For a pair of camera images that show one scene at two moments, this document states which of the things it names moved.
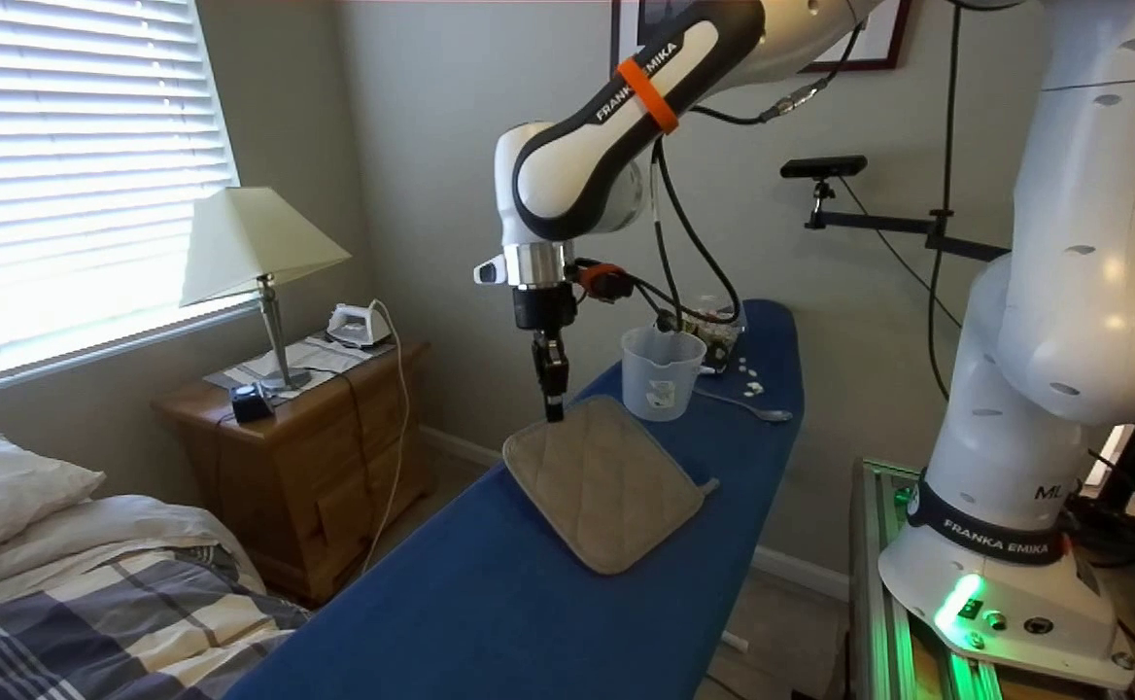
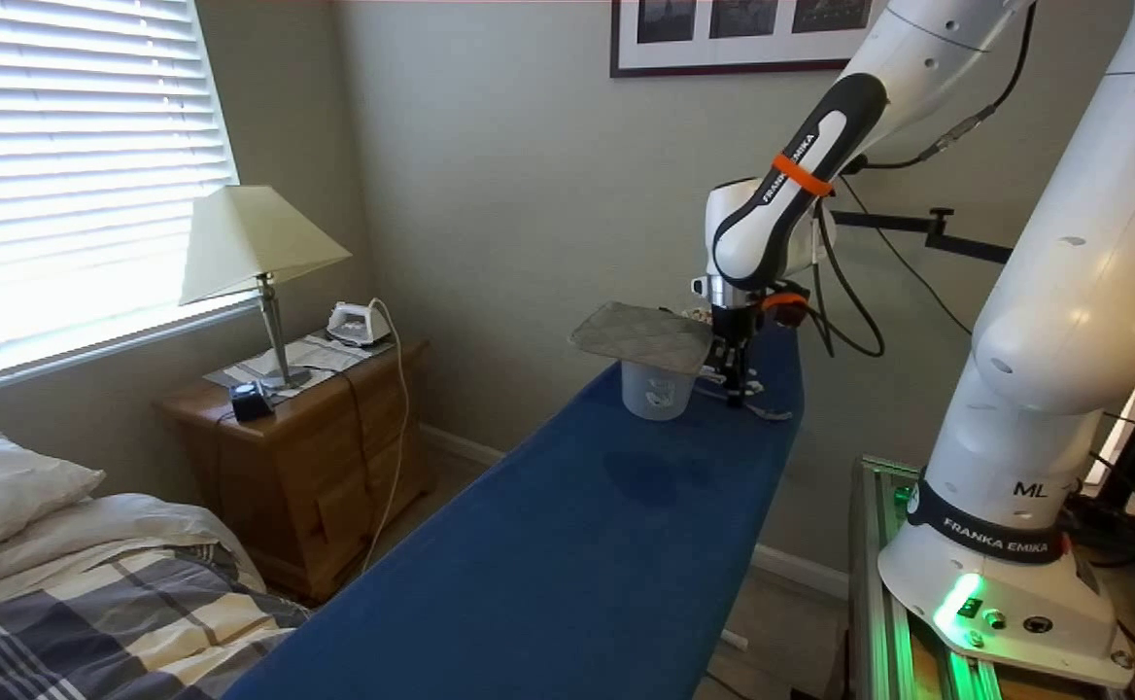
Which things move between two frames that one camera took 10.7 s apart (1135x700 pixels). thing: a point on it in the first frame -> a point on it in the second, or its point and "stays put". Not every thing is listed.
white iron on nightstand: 354,324 stays put
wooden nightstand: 318,489 stays put
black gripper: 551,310 -> 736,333
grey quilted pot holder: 609,482 -> 646,337
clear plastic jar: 657,372 stays put
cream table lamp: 252,233 stays put
